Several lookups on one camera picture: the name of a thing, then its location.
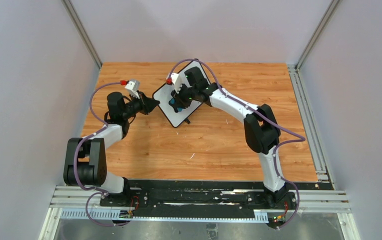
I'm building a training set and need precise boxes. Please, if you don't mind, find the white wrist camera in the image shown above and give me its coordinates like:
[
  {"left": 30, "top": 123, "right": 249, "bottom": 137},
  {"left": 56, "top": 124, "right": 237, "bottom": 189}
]
[
  {"left": 170, "top": 73, "right": 183, "bottom": 94},
  {"left": 125, "top": 79, "right": 140, "bottom": 99}
]

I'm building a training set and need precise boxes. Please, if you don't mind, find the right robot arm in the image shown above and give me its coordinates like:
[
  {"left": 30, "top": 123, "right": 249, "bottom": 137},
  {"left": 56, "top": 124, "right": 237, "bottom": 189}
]
[{"left": 166, "top": 67, "right": 286, "bottom": 206}]

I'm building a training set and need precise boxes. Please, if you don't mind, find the black framed whiteboard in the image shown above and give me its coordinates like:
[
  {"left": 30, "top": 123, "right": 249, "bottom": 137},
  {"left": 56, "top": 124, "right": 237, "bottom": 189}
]
[{"left": 153, "top": 59, "right": 211, "bottom": 128}]

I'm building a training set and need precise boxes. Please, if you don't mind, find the right side aluminium rail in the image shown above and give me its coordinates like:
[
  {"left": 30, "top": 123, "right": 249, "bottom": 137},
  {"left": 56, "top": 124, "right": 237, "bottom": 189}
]
[{"left": 287, "top": 64, "right": 334, "bottom": 186}]

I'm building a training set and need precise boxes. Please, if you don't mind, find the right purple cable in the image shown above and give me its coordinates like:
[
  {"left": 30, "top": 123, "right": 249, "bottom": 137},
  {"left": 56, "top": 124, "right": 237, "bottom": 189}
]
[{"left": 166, "top": 58, "right": 306, "bottom": 231}]

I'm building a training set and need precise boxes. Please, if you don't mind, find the right corner aluminium post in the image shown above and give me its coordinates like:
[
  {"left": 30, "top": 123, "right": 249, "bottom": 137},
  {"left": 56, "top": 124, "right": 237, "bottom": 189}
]
[{"left": 294, "top": 0, "right": 341, "bottom": 71}]

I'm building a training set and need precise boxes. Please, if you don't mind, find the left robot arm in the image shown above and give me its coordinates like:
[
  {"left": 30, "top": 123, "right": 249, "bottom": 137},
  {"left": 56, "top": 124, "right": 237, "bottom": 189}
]
[{"left": 63, "top": 91, "right": 160, "bottom": 201}]

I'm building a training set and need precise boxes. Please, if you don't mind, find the blue and black eraser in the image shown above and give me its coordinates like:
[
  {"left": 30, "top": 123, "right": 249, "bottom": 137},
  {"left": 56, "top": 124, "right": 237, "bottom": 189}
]
[{"left": 171, "top": 101, "right": 182, "bottom": 110}]

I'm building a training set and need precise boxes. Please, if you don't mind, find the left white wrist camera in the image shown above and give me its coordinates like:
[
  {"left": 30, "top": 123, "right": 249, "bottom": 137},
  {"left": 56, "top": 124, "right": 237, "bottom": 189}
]
[{"left": 125, "top": 79, "right": 140, "bottom": 99}]

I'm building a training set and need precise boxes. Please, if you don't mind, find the corner aluminium post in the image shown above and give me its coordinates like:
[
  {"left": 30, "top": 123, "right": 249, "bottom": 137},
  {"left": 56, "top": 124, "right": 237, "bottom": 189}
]
[
  {"left": 294, "top": 0, "right": 341, "bottom": 71},
  {"left": 61, "top": 0, "right": 103, "bottom": 69}
]

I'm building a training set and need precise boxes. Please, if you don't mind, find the metal whiteboard stand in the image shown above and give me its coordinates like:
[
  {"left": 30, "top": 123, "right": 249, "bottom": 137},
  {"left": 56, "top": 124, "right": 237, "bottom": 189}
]
[{"left": 184, "top": 100, "right": 211, "bottom": 124}]

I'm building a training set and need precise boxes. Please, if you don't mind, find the aluminium frame rail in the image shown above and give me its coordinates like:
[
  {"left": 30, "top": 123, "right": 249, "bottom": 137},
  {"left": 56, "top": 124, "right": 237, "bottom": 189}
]
[{"left": 40, "top": 179, "right": 360, "bottom": 240}]

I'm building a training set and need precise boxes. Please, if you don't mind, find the left corner aluminium post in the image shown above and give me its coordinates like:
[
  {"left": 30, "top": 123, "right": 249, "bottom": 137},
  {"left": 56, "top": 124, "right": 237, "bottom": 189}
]
[{"left": 61, "top": 0, "right": 103, "bottom": 69}]

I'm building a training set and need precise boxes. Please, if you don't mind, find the purple cable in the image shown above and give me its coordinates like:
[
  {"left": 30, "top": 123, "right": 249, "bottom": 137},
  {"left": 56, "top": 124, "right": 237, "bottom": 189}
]
[
  {"left": 166, "top": 58, "right": 306, "bottom": 231},
  {"left": 73, "top": 80, "right": 132, "bottom": 228}
]

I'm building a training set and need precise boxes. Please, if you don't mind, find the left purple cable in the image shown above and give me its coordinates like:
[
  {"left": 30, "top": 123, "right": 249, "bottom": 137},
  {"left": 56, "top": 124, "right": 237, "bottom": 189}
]
[{"left": 73, "top": 80, "right": 132, "bottom": 228}]

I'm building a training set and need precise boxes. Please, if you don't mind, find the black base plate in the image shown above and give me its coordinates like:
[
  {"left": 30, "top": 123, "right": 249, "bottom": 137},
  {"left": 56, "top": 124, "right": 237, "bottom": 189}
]
[{"left": 100, "top": 179, "right": 334, "bottom": 220}]

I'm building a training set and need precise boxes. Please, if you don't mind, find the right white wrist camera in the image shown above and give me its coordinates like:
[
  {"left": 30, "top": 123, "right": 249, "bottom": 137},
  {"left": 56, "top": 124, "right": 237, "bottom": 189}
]
[{"left": 170, "top": 73, "right": 183, "bottom": 94}]

